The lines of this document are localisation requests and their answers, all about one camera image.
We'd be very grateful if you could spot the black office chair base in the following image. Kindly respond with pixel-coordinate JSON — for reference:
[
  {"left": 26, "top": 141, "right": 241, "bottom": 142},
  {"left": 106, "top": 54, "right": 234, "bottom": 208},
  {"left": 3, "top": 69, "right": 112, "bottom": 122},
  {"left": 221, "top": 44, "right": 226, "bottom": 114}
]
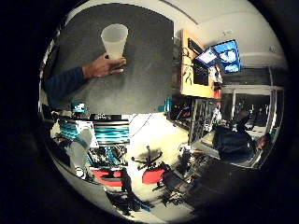
[{"left": 130, "top": 145, "right": 164, "bottom": 172}]

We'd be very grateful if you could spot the seated person in dark clothes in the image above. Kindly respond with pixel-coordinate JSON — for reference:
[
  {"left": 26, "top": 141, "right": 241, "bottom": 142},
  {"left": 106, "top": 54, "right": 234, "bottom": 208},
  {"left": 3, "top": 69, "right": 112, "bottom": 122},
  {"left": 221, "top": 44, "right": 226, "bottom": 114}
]
[{"left": 212, "top": 124, "right": 273, "bottom": 164}]

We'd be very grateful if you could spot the small blue-screen monitor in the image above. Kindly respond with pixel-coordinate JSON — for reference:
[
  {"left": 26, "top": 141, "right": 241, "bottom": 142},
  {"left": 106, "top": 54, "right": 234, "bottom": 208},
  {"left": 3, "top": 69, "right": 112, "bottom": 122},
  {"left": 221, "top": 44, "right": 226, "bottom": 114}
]
[{"left": 195, "top": 47, "right": 221, "bottom": 69}]

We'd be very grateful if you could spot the red storage box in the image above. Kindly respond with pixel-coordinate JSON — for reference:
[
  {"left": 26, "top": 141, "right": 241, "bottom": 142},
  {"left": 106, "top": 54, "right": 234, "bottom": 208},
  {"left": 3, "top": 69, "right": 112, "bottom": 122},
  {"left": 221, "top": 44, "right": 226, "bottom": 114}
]
[
  {"left": 141, "top": 167, "right": 166, "bottom": 185},
  {"left": 92, "top": 168, "right": 123, "bottom": 188}
]

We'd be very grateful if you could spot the large blue-screen monitor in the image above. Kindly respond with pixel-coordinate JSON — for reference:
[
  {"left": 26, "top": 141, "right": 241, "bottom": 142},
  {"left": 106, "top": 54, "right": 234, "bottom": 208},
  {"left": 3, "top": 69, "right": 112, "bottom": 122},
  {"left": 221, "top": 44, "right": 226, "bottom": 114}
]
[{"left": 212, "top": 39, "right": 243, "bottom": 75}]

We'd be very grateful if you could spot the translucent white plastic cup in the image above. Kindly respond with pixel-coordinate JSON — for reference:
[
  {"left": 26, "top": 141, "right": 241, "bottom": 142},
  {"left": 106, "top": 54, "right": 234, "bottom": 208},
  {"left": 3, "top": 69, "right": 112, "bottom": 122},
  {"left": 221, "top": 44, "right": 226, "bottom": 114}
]
[{"left": 100, "top": 23, "right": 129, "bottom": 61}]

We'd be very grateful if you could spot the black flat screen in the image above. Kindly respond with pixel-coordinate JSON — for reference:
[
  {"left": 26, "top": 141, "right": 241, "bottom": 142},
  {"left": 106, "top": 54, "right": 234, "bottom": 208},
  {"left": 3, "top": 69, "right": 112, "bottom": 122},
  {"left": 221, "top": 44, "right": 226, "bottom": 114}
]
[{"left": 192, "top": 59, "right": 210, "bottom": 87}]

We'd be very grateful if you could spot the teal striped crate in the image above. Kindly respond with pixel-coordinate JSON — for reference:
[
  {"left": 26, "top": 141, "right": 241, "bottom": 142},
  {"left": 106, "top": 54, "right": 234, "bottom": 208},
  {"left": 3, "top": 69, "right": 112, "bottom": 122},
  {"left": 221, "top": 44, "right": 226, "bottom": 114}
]
[{"left": 93, "top": 120, "right": 131, "bottom": 146}]

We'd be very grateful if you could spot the teal table clamp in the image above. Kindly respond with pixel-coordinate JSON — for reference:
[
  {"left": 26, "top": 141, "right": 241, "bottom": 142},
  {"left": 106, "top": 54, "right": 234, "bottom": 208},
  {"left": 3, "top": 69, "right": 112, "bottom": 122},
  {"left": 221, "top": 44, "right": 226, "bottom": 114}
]
[
  {"left": 70, "top": 102, "right": 88, "bottom": 114},
  {"left": 157, "top": 98, "right": 173, "bottom": 114}
]

